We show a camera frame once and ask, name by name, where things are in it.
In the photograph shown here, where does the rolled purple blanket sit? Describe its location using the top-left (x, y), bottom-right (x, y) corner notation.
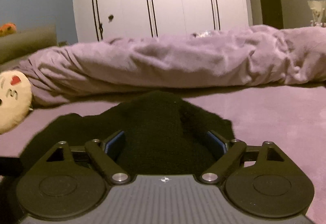
top-left (18, 25), bottom-right (325, 106)

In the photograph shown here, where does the purple bed sheet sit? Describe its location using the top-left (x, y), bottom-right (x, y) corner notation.
top-left (1, 85), bottom-right (325, 223)

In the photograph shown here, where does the black knitted garment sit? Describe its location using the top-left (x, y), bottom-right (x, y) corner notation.
top-left (0, 90), bottom-right (237, 224)

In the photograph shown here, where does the white table lamp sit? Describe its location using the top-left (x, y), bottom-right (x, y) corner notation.
top-left (307, 0), bottom-right (326, 28)

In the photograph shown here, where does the olive green headboard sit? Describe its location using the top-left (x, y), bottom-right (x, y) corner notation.
top-left (0, 25), bottom-right (57, 64)

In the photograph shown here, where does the orange plush toy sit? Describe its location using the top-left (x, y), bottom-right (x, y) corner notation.
top-left (0, 22), bottom-right (17, 37)

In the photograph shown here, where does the kiss emoji pillow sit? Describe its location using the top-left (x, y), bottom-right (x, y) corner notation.
top-left (0, 71), bottom-right (33, 135)

